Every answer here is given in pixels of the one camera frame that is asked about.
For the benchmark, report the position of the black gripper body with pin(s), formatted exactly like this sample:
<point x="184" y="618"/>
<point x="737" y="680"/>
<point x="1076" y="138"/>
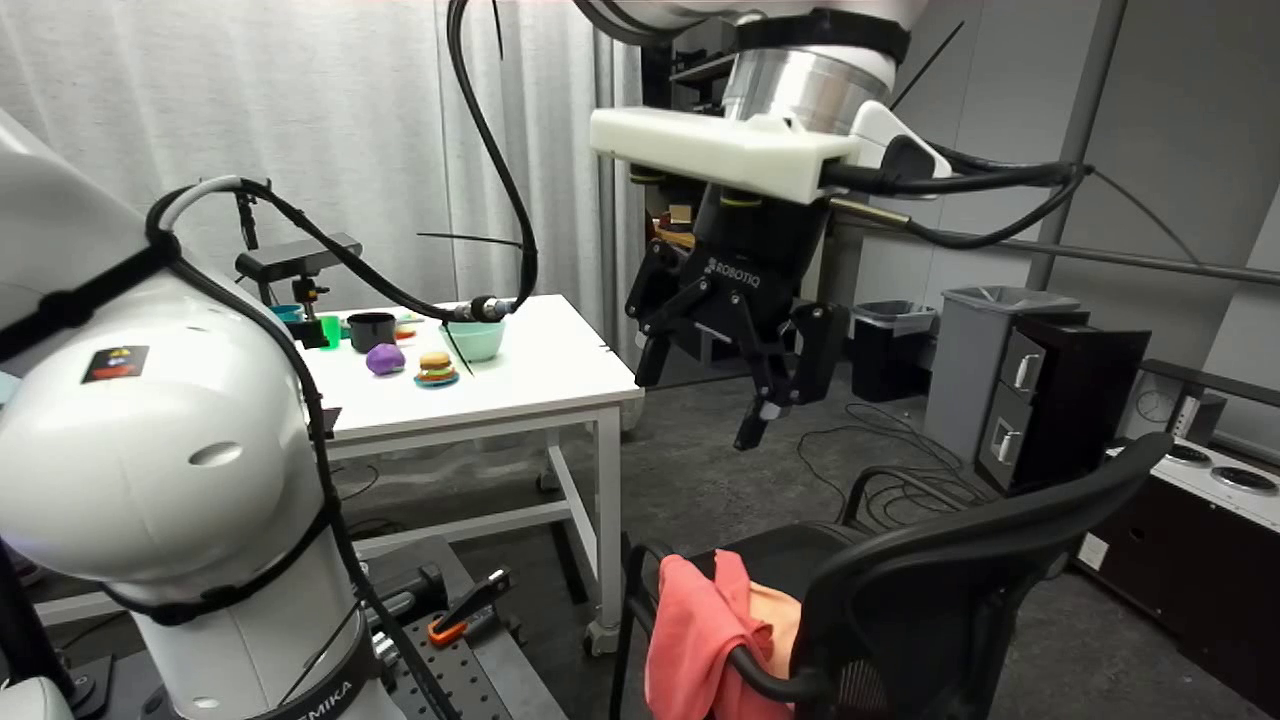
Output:
<point x="742" y="263"/>

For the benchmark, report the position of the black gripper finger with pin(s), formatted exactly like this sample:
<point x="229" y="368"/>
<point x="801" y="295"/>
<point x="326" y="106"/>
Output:
<point x="760" y="406"/>
<point x="658" y="358"/>

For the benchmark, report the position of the orange cloth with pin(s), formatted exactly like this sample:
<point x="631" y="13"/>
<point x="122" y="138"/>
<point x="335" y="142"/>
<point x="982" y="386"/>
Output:
<point x="694" y="633"/>

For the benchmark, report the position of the black mesh chair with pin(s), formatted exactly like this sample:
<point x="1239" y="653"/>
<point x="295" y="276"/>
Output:
<point x="932" y="587"/>

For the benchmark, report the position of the white table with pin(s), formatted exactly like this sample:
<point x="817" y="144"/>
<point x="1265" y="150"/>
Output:
<point x="532" y="374"/>

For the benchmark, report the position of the small black bin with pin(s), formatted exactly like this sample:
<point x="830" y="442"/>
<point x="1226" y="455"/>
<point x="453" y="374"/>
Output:
<point x="886" y="352"/>

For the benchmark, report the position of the teal bowl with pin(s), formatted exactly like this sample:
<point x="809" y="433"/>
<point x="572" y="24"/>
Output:
<point x="479" y="340"/>

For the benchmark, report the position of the grey trash bin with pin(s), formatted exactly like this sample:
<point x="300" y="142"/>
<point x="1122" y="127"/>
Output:
<point x="960" y="363"/>

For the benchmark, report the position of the toy burger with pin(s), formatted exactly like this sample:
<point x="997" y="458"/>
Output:
<point x="436" y="368"/>

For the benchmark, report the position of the light orange seat sheet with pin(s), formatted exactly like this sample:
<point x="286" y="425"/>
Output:
<point x="778" y="625"/>

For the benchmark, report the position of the purple toy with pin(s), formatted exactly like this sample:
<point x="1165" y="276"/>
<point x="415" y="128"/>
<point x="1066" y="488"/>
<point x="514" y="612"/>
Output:
<point x="384" y="358"/>

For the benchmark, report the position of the black cup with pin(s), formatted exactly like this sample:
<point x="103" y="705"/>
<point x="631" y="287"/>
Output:
<point x="372" y="329"/>

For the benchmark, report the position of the black drawer cabinet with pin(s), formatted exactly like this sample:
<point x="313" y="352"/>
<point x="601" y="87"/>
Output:
<point x="1066" y="401"/>

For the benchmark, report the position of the green toy block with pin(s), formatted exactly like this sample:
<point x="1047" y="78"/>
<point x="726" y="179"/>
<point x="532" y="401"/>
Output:
<point x="330" y="329"/>

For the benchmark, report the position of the black perforated breadboard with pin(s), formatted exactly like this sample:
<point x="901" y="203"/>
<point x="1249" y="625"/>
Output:
<point x="487" y="673"/>

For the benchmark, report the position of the low black white-topped bench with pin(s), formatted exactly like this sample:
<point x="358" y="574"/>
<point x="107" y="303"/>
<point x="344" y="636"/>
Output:
<point x="1187" y="546"/>

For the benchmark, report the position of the black camera on stand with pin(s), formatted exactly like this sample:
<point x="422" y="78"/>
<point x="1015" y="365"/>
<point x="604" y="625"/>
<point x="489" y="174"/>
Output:
<point x="296" y="256"/>

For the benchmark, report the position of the grey wall rail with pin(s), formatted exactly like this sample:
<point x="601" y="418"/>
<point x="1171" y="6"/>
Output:
<point x="1134" y="256"/>

